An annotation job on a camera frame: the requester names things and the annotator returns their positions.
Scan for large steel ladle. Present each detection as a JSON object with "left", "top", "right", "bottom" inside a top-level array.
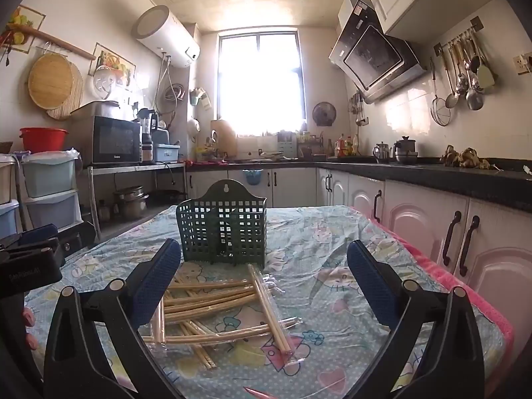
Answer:
[{"left": 465, "top": 39, "right": 485, "bottom": 111}]

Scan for white water heater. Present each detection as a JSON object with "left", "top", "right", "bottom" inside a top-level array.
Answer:
[{"left": 132, "top": 5, "right": 201, "bottom": 68}]

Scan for metal shelf rack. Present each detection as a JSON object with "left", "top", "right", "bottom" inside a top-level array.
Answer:
[{"left": 81, "top": 162, "right": 188, "bottom": 242}]

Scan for wire mesh skimmer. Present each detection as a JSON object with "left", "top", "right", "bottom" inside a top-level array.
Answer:
[{"left": 429, "top": 58, "right": 452, "bottom": 126}]

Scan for small round wall fan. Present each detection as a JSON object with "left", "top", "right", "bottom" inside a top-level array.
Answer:
[{"left": 313, "top": 102, "right": 336, "bottom": 126}]

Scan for green plastic utensil basket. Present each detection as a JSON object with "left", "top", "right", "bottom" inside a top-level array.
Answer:
[{"left": 176, "top": 180, "right": 267, "bottom": 269}]

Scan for black blender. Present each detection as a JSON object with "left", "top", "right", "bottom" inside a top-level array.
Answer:
[{"left": 137, "top": 108, "right": 159, "bottom": 163}]

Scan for metal utensil rail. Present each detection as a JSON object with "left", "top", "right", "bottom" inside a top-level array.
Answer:
[{"left": 433, "top": 16, "right": 485, "bottom": 57}]

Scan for pale green spatula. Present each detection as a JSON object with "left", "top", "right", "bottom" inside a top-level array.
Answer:
[{"left": 476, "top": 37, "right": 496, "bottom": 90}]

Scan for steel slotted ladle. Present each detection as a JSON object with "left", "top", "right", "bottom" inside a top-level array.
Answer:
[{"left": 441, "top": 48, "right": 460, "bottom": 109}]

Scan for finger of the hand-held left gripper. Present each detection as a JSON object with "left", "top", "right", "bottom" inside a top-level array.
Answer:
[
  {"left": 59, "top": 221, "right": 97, "bottom": 264},
  {"left": 0, "top": 223, "right": 60, "bottom": 256}
]

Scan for black microwave oven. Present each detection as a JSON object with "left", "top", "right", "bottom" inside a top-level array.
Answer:
[{"left": 66, "top": 115, "right": 143, "bottom": 166}]

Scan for white base cabinets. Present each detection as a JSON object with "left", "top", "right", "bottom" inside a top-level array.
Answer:
[{"left": 185, "top": 166, "right": 532, "bottom": 312}]

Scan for steel serving spoon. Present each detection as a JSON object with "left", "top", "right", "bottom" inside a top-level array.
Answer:
[{"left": 455, "top": 42, "right": 470, "bottom": 94}]

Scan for steel kettle with lid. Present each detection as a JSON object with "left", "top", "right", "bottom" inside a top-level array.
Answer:
[{"left": 393, "top": 136, "right": 418, "bottom": 164}]

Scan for pastel plastic drawer unit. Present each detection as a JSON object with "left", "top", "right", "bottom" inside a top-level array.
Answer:
[
  {"left": 0, "top": 154, "right": 21, "bottom": 237},
  {"left": 20, "top": 151, "right": 81, "bottom": 229}
]

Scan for white round steamer plate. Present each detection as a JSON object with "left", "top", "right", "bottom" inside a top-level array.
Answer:
[{"left": 92, "top": 66, "right": 125, "bottom": 99}]

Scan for light blue cartoon print tablecloth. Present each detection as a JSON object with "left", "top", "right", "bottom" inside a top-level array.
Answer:
[{"left": 23, "top": 204, "right": 510, "bottom": 399}]

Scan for stacked steel pots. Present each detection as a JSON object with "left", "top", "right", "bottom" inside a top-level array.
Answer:
[{"left": 113, "top": 186, "right": 149, "bottom": 219}]

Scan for round straw mat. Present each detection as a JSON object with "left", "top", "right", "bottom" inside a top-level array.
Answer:
[{"left": 46, "top": 62, "right": 84, "bottom": 121}]

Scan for set of bamboo chopsticks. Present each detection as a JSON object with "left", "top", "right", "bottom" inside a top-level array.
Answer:
[{"left": 141, "top": 263, "right": 302, "bottom": 372}]

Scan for fruit wall poster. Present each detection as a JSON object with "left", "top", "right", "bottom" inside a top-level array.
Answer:
[
  {"left": 0, "top": 5, "right": 46, "bottom": 54},
  {"left": 89, "top": 42, "right": 137, "bottom": 88}
]

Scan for wooden cutting board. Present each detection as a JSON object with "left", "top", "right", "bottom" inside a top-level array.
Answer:
[{"left": 210, "top": 120, "right": 238, "bottom": 161}]

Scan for small steel teapot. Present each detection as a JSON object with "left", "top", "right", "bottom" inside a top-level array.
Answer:
[{"left": 373, "top": 141, "right": 393, "bottom": 164}]

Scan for green wall cup holder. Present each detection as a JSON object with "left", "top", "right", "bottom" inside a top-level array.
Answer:
[{"left": 189, "top": 87, "right": 210, "bottom": 111}]

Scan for person's left hand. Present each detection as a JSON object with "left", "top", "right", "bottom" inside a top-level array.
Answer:
[{"left": 23, "top": 307, "right": 39, "bottom": 350}]

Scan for black glass range hood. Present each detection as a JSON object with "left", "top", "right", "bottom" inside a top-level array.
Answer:
[{"left": 329, "top": 0, "right": 429, "bottom": 104}]

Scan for black dish rack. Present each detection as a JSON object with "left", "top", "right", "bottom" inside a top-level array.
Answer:
[{"left": 297, "top": 133, "right": 327, "bottom": 159}]

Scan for black stone countertop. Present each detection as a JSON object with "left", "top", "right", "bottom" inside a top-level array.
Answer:
[{"left": 187, "top": 156, "right": 532, "bottom": 212}]

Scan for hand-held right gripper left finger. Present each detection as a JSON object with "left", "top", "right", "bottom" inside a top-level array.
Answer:
[{"left": 44, "top": 239, "right": 184, "bottom": 399}]

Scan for round woven bamboo tray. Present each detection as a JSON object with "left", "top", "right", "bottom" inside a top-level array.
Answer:
[{"left": 28, "top": 54, "right": 84, "bottom": 111}]

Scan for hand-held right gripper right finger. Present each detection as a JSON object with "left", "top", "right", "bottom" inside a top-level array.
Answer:
[{"left": 345, "top": 240, "right": 485, "bottom": 399}]

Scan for cluster of condiment bottles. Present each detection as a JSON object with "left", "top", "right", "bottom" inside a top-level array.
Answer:
[{"left": 328, "top": 133, "right": 360, "bottom": 158}]

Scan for small hanging kitchen tools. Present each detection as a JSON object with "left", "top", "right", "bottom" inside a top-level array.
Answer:
[{"left": 348, "top": 91, "right": 368, "bottom": 127}]

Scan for kitchen window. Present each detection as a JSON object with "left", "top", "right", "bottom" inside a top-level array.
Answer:
[{"left": 216, "top": 29, "right": 307, "bottom": 136}]

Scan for wooden rolling pin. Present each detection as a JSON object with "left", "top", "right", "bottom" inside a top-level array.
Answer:
[{"left": 8, "top": 23, "right": 97, "bottom": 61}]

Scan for red plastic basin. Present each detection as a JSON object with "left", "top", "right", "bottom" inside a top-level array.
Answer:
[{"left": 19, "top": 127, "right": 69, "bottom": 153}]

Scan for ginger roots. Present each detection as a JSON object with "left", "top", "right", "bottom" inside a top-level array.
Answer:
[{"left": 441, "top": 145, "right": 493, "bottom": 170}]

